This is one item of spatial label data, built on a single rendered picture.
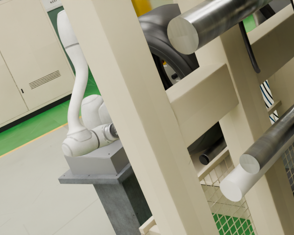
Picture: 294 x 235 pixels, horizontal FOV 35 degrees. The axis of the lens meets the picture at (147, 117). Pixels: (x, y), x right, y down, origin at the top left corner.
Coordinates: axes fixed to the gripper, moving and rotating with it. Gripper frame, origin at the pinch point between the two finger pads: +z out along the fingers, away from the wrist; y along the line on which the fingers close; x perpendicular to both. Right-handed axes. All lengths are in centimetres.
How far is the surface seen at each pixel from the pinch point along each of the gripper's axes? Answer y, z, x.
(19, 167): 72, -354, 18
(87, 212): 32, -171, 62
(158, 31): -9, 50, -30
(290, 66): 19, 70, 5
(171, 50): -11, 53, -22
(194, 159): 3.0, 16.4, 25.0
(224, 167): -0.8, 34.7, 29.4
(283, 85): 19, 64, 10
